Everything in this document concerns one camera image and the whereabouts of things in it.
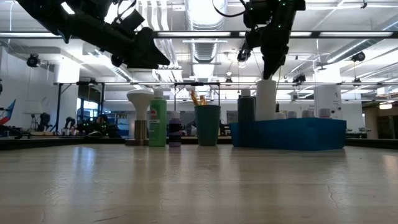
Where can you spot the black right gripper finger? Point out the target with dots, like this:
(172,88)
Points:
(273,60)

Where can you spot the tall white plastic bottle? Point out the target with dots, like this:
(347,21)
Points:
(266,99)

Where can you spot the large dark grey paint bottle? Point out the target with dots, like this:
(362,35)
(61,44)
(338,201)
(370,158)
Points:
(246,109)

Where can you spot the wide black paintbrush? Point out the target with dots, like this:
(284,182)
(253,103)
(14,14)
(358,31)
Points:
(194,98)

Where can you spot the large green paint bottle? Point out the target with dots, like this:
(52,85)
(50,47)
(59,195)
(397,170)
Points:
(158,124)

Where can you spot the teal plastic bin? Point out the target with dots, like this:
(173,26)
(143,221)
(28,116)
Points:
(289,133)

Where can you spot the purple paint bottle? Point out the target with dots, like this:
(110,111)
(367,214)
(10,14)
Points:
(175,130)

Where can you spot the dark green plastic cup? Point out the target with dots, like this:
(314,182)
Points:
(207,127)

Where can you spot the black background robot arm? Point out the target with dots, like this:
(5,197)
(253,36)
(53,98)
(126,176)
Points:
(102,124)
(44,119)
(70,123)

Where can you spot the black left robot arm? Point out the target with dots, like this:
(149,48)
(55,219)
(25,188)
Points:
(37,9)

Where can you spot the black ceiling spotlight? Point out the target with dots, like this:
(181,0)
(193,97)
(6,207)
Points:
(32,61)
(299,79)
(358,56)

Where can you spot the white round lamp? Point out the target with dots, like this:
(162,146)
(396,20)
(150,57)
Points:
(140,99)

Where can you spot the white round column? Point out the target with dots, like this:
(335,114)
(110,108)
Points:
(326,102)

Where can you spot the black overhead crossbar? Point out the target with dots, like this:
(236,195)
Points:
(342,34)

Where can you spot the dark neighbouring table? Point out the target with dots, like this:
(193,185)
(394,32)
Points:
(43,143)

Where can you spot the blue panel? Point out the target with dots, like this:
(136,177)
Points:
(12,107)

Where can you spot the red bar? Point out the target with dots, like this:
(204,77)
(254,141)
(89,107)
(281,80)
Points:
(4,121)

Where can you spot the black overhead camera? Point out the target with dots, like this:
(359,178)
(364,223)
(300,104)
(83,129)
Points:
(243,55)

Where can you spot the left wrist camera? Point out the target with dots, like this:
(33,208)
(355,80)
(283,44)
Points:
(132,21)

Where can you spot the lit wall lamp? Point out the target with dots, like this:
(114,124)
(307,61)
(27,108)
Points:
(385,106)

